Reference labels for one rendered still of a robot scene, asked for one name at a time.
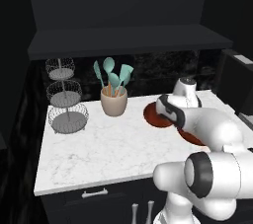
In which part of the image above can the red bowl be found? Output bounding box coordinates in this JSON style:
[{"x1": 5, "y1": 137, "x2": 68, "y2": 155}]
[
  {"x1": 177, "y1": 126, "x2": 208, "y2": 147},
  {"x1": 142, "y1": 101, "x2": 176, "y2": 129}
]

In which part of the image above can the dark cabinet door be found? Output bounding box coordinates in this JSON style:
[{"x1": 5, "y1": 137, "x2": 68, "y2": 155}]
[
  {"x1": 48, "y1": 201, "x2": 143, "y2": 224},
  {"x1": 141, "y1": 197, "x2": 170, "y2": 224}
]

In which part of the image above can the beige utensil pot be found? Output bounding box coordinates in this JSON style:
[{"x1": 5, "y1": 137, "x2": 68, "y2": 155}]
[{"x1": 100, "y1": 86, "x2": 128, "y2": 117}]

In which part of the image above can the teal short spoon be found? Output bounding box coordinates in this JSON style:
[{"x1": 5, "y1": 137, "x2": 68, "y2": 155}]
[{"x1": 107, "y1": 72, "x2": 122, "y2": 98}]

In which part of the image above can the teal wide spatula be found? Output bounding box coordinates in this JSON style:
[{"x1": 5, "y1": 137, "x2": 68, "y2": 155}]
[{"x1": 116, "y1": 63, "x2": 135, "y2": 98}]

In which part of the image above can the teal long spoon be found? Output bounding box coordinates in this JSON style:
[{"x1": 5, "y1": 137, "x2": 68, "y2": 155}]
[{"x1": 102, "y1": 56, "x2": 116, "y2": 97}]

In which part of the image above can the teal narrow spatula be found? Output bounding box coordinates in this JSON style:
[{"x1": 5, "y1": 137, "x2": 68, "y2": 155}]
[{"x1": 93, "y1": 59, "x2": 107, "y2": 90}]

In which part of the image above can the dark drawer front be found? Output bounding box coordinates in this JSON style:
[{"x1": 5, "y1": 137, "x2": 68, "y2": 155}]
[{"x1": 42, "y1": 178, "x2": 156, "y2": 210}]

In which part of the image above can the black box-shaped appliance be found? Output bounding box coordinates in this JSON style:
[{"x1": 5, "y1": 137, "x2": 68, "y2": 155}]
[{"x1": 215, "y1": 48, "x2": 253, "y2": 117}]

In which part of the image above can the dark open wall cabinet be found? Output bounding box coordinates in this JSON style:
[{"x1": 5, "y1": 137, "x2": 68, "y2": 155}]
[{"x1": 26, "y1": 0, "x2": 234, "y2": 61}]

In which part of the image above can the three-tier wire basket stand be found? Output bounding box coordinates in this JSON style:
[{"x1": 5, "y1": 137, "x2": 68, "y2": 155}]
[{"x1": 44, "y1": 57, "x2": 90, "y2": 135}]

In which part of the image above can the white drawer handle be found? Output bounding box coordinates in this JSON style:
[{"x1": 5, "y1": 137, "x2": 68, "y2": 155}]
[{"x1": 81, "y1": 187, "x2": 110, "y2": 199}]

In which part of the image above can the white cabinet door handle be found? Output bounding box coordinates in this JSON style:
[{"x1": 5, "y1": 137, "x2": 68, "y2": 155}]
[
  {"x1": 145, "y1": 199, "x2": 155, "y2": 224},
  {"x1": 130, "y1": 202, "x2": 139, "y2": 224}
]

